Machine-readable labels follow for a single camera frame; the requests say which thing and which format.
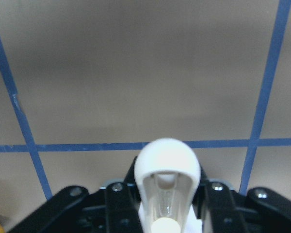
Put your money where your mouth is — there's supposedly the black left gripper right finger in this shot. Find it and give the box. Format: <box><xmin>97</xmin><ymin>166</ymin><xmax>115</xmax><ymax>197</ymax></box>
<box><xmin>192</xmin><ymin>162</ymin><xmax>291</xmax><ymax>233</ymax></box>

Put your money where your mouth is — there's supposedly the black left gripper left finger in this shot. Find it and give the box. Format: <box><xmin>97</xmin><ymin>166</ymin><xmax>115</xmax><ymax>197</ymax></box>
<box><xmin>10</xmin><ymin>163</ymin><xmax>142</xmax><ymax>233</ymax></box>

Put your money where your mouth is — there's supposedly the white hand brush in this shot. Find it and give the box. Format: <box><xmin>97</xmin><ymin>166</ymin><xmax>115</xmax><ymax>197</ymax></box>
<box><xmin>134</xmin><ymin>138</ymin><xmax>201</xmax><ymax>233</ymax></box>

